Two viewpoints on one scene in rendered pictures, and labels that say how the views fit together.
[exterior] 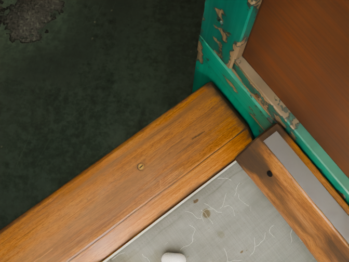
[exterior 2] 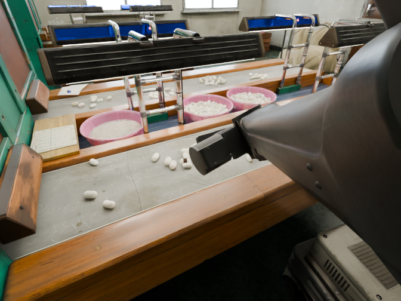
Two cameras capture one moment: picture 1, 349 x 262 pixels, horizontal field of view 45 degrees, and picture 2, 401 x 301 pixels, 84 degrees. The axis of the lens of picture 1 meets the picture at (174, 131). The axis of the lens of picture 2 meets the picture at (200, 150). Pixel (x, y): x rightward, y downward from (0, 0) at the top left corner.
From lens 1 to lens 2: 48 cm
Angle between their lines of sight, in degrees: 71
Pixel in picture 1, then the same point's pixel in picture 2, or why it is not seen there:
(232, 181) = (51, 238)
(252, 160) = (24, 218)
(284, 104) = not seen: outside the picture
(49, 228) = (166, 222)
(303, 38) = not seen: outside the picture
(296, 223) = (33, 192)
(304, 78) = not seen: outside the picture
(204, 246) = (90, 209)
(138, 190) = (107, 234)
